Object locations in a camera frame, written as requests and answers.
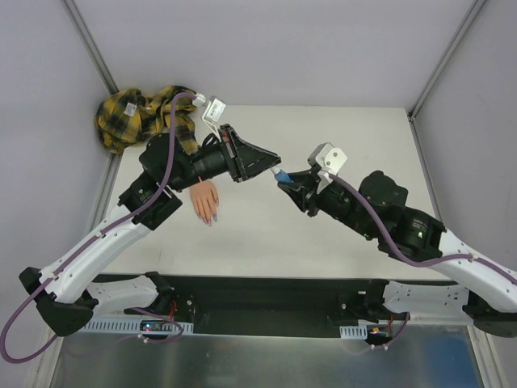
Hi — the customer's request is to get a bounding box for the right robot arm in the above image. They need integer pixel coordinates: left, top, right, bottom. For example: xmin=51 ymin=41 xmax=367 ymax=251
xmin=275 ymin=170 xmax=516 ymax=338

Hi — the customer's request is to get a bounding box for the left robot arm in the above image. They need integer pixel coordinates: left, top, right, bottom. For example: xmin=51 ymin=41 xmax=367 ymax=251
xmin=19 ymin=124 xmax=281 ymax=337

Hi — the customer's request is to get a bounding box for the right white cable duct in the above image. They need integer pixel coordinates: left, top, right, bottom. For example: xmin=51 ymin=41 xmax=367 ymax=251
xmin=338 ymin=323 xmax=393 ymax=340

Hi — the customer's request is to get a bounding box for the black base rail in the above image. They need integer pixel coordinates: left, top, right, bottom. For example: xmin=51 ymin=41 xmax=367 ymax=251
xmin=99 ymin=273 xmax=452 ymax=336

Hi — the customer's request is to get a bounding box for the aluminium frame post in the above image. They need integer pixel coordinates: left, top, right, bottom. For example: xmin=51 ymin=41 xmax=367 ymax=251
xmin=61 ymin=0 xmax=120 ymax=94
xmin=407 ymin=0 xmax=490 ymax=122

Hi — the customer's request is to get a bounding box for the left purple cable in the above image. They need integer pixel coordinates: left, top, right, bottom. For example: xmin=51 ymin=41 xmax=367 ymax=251
xmin=0 ymin=91 xmax=201 ymax=361

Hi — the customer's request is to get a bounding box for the right aluminium frame post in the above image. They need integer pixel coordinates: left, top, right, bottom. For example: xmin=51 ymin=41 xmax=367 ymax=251
xmin=407 ymin=0 xmax=490 ymax=122

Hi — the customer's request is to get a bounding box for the left aluminium frame post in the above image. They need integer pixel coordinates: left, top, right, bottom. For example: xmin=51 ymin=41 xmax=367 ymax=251
xmin=61 ymin=0 xmax=120 ymax=94

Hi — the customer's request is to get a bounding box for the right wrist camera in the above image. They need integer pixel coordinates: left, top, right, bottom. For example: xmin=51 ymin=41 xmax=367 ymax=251
xmin=307 ymin=142 xmax=348 ymax=194

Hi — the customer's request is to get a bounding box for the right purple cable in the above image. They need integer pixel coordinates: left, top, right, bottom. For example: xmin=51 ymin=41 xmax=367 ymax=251
xmin=329 ymin=173 xmax=517 ymax=286

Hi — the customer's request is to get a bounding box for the mannequin hand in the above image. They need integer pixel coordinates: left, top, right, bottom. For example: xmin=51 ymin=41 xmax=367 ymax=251
xmin=189 ymin=180 xmax=219 ymax=226

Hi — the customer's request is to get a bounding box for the yellow plaid shirt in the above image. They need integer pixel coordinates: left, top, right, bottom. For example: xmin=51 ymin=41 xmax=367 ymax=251
xmin=95 ymin=86 xmax=200 ymax=154

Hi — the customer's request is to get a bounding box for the purple cable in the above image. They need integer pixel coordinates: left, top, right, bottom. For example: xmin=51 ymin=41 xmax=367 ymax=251
xmin=329 ymin=173 xmax=517 ymax=286
xmin=0 ymin=91 xmax=201 ymax=361

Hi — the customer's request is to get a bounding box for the left white cable duct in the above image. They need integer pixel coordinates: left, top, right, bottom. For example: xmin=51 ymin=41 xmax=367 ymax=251
xmin=80 ymin=318 xmax=179 ymax=335

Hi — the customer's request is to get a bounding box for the white cable duct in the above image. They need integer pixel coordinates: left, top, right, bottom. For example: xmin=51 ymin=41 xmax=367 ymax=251
xmin=338 ymin=323 xmax=393 ymax=340
xmin=80 ymin=318 xmax=179 ymax=335

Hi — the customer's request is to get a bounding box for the blue nail polish bottle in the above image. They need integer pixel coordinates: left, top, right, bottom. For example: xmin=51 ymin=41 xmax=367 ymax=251
xmin=275 ymin=171 xmax=292 ymax=183

